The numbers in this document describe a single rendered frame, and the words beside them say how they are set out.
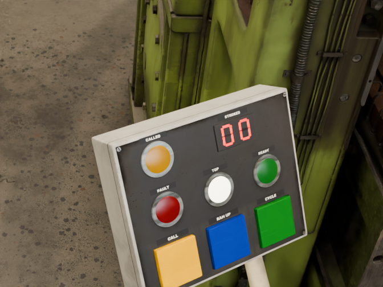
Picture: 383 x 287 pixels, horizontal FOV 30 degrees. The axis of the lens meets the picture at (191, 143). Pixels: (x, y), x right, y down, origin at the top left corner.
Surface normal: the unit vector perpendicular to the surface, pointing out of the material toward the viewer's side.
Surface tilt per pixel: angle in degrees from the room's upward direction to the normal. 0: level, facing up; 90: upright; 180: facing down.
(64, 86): 0
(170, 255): 60
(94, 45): 0
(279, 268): 90
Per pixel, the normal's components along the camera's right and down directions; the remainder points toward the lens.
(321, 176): 0.13, 0.67
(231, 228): 0.51, 0.15
